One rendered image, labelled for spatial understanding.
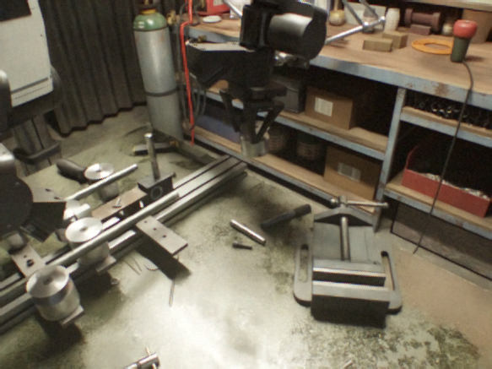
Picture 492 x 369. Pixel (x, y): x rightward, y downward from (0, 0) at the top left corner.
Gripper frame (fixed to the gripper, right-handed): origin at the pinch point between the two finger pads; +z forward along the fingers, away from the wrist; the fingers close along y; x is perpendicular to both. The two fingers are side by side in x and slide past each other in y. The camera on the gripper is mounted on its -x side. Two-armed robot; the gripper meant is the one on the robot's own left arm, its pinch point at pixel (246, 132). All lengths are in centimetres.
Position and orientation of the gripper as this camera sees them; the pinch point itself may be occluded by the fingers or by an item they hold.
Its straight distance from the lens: 63.6
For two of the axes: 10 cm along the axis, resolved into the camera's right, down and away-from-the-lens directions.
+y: 5.4, 4.8, -6.9
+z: -1.1, 8.6, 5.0
